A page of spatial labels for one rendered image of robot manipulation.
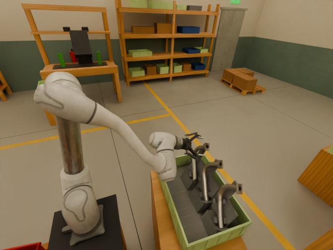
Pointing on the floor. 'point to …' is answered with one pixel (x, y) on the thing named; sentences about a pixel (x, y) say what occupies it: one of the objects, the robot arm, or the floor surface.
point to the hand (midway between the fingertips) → (202, 146)
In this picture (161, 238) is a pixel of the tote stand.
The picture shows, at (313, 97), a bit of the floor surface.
